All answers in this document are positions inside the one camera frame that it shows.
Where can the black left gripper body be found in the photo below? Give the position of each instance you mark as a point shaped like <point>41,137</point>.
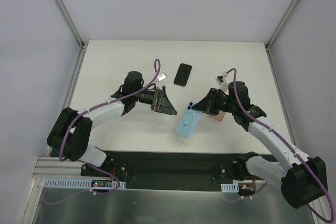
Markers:
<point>157,99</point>

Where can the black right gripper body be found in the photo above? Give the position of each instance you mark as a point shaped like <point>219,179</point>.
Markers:
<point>213,102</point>

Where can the pink phone case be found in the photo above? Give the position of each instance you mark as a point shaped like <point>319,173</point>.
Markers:
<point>219,117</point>

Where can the light blue phone case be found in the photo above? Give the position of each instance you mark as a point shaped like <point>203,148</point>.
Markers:
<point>188,121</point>

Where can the black smartphone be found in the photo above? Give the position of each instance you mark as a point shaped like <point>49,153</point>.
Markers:
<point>182,75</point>

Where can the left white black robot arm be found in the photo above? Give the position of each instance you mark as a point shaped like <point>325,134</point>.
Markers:
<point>71,131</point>

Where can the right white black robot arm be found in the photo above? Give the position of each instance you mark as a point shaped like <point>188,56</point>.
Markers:
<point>300,178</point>

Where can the metal front sheet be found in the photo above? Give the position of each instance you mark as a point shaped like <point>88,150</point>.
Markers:
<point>60,205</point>

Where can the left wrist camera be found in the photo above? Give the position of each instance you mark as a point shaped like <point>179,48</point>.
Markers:
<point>160,77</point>

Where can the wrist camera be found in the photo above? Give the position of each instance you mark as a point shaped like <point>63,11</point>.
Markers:
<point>221,80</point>
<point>160,77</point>

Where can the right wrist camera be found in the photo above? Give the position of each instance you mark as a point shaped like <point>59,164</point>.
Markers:
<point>221,80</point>

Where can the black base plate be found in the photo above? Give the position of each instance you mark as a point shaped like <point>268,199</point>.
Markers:
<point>177,171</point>

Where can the right white cable duct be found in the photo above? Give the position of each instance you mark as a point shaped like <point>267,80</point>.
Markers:
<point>230,188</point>

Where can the white cable duct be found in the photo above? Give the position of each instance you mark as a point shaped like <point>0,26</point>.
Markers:
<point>230,188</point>
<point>71,183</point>

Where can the left white cable duct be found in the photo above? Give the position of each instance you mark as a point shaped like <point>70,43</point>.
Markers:
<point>71,183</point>

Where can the right aluminium frame post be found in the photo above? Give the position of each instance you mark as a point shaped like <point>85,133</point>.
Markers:
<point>284,19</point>

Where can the aluminium frame post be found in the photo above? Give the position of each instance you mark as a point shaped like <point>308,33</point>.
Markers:
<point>70,23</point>
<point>284,19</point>

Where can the left aluminium frame post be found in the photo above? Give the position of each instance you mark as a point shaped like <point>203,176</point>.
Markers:
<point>70,23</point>

